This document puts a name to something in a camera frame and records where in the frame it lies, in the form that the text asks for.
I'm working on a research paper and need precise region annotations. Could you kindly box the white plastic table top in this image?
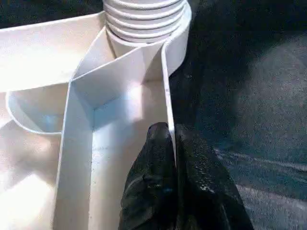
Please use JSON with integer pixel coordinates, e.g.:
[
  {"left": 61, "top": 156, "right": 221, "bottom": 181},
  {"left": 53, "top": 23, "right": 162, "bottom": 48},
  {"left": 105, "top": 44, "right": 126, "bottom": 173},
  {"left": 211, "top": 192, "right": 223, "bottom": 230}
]
[{"left": 0, "top": 3, "right": 193, "bottom": 230}]

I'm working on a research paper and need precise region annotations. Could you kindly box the black work mat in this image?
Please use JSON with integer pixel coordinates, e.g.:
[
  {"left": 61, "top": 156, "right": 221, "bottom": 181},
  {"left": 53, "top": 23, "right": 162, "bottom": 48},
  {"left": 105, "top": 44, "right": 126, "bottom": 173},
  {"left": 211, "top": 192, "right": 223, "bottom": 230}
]
[{"left": 0, "top": 0, "right": 307, "bottom": 230}]

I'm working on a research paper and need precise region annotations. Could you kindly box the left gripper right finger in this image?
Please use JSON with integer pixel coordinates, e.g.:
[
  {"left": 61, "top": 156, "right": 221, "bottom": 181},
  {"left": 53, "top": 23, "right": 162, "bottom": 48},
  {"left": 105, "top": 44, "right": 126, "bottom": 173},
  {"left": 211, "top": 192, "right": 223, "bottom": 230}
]
[{"left": 176, "top": 124, "right": 255, "bottom": 230}]

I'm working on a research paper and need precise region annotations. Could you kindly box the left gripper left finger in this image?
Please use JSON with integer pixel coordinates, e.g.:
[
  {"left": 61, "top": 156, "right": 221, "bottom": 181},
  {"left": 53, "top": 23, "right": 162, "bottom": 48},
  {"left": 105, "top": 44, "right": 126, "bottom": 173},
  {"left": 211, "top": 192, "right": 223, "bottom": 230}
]
[{"left": 118, "top": 122, "right": 178, "bottom": 230}]

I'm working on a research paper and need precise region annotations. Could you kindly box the white plastic table leg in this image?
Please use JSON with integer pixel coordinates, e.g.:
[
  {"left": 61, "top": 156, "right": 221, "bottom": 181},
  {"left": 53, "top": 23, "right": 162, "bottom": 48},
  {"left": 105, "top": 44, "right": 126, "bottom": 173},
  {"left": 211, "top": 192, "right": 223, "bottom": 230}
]
[{"left": 102, "top": 0, "right": 188, "bottom": 44}]

